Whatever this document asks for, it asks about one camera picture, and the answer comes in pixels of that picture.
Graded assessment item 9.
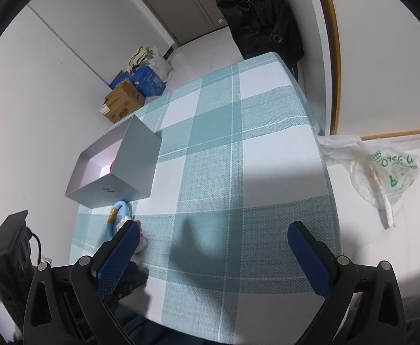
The grey open storage box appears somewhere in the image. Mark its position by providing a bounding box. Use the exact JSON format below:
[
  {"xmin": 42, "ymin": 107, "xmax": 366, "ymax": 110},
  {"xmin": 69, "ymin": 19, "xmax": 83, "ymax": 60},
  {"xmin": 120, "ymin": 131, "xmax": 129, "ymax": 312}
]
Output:
[{"xmin": 65, "ymin": 115, "xmax": 161, "ymax": 209}]

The white green plastic bag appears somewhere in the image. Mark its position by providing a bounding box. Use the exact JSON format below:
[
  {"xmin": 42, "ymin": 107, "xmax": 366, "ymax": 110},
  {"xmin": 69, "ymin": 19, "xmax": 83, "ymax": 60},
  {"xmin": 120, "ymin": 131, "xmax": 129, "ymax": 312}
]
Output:
[{"xmin": 318, "ymin": 135, "xmax": 420, "ymax": 228}]

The teal plaid tablecloth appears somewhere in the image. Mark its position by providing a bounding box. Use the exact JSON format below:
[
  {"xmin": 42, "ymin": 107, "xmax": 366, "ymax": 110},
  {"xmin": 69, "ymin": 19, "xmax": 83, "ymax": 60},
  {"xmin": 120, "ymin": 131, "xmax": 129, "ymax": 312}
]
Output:
[{"xmin": 69, "ymin": 51, "xmax": 341, "ymax": 345}]

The brown cardboard box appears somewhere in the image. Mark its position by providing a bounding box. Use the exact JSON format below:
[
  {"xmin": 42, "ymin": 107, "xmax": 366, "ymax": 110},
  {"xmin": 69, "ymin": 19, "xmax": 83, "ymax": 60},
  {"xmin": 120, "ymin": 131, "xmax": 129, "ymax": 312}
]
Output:
[{"xmin": 99, "ymin": 79, "xmax": 145, "ymax": 124}]

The blue cardboard box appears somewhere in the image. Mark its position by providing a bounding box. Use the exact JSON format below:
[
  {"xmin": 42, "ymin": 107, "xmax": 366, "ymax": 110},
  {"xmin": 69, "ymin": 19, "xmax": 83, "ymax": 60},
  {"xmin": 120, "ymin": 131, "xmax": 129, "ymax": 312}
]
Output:
[{"xmin": 109, "ymin": 66, "xmax": 165, "ymax": 97}]

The cream tote bag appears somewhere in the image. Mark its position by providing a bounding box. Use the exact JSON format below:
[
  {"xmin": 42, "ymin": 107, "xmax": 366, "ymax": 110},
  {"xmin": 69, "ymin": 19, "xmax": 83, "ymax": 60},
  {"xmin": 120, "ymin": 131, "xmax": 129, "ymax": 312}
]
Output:
[{"xmin": 126, "ymin": 45, "xmax": 175, "ymax": 83}]

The black backpack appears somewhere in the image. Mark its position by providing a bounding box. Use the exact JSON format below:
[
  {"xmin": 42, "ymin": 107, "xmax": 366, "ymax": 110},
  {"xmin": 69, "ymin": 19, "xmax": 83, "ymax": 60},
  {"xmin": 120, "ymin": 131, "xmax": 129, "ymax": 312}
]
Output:
[{"xmin": 216, "ymin": 0, "xmax": 303, "ymax": 72}]

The light blue ring bracelet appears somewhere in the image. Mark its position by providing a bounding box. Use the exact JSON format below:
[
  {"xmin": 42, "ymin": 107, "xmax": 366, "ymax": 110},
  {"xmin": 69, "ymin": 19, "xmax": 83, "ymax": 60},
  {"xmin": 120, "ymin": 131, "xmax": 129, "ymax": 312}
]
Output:
[{"xmin": 106, "ymin": 199, "xmax": 136, "ymax": 238}]

